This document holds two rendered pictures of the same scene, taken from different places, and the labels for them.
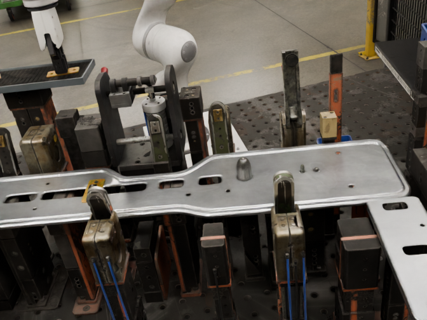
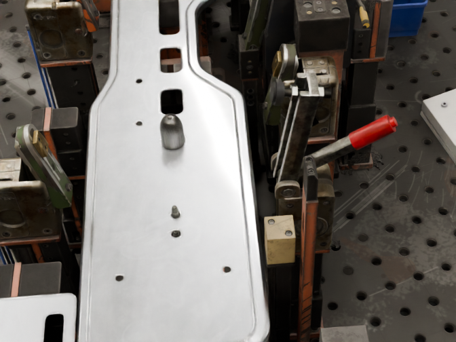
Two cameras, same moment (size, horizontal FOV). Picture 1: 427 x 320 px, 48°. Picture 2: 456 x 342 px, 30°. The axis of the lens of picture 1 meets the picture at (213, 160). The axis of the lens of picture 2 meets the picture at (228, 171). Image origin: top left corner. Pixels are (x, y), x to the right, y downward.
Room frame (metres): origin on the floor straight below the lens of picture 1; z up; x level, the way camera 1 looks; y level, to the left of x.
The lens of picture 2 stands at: (0.87, -0.85, 1.87)
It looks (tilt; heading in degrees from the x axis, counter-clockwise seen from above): 50 degrees down; 84
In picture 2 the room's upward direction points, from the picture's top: 4 degrees counter-clockwise
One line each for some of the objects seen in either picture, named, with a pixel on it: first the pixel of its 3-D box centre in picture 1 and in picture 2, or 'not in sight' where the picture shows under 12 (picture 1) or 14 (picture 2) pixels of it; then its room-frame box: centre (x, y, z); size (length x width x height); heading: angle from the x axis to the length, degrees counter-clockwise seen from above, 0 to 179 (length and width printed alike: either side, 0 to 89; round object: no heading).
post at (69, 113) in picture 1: (86, 176); not in sight; (1.13, 0.35, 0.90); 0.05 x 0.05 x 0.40; 85
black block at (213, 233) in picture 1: (222, 287); (71, 184); (0.71, 0.02, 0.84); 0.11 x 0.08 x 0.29; 175
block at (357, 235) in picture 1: (354, 285); (49, 338); (0.67, -0.25, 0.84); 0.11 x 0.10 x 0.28; 175
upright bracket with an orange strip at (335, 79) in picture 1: (334, 149); (305, 294); (1.01, -0.30, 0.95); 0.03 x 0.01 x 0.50; 85
